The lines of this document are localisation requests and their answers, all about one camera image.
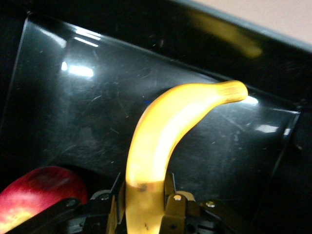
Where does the yellow banana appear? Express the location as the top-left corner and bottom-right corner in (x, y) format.
(125, 80), (249, 234)

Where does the black plastic box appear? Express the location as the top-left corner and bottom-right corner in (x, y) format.
(0, 0), (312, 234)

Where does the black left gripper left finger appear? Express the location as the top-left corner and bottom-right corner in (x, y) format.
(82, 172), (126, 234)

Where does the red yellow apple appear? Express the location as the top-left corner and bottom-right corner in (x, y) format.
(0, 166), (88, 234)

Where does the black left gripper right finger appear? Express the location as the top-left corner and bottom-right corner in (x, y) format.
(160, 173), (203, 234)

